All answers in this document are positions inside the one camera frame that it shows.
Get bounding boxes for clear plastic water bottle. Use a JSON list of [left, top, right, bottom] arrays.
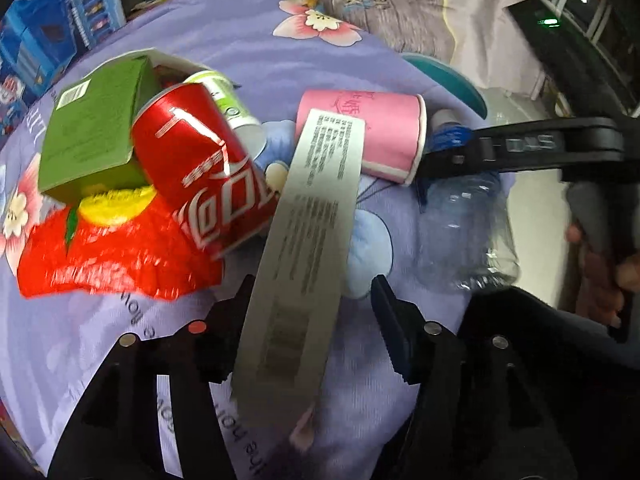
[[415, 108, 522, 293]]

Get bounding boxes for long white medicine box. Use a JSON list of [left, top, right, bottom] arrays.
[[232, 110, 366, 418]]

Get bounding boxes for teal plastic trash bucket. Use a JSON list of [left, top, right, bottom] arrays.
[[401, 52, 488, 119]]

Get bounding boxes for right hand on handle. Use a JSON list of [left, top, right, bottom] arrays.
[[565, 223, 639, 327]]

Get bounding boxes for purple floral bedsheet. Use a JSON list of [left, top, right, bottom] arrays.
[[1, 0, 480, 479]]

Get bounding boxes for pink paper cup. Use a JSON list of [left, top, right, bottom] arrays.
[[295, 89, 427, 186]]

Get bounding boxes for grey striped cloth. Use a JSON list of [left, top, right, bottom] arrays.
[[292, 0, 542, 96]]

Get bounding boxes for red snack bag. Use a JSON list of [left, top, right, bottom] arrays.
[[16, 186, 224, 300]]

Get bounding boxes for red cola paper cup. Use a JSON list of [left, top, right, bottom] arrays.
[[131, 82, 278, 259]]

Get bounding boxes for green cardboard box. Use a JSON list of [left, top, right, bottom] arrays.
[[38, 55, 162, 205]]

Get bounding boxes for green white drink can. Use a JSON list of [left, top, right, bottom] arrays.
[[186, 70, 267, 159]]

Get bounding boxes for blue toy boxes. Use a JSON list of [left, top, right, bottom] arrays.
[[1, 0, 125, 136]]

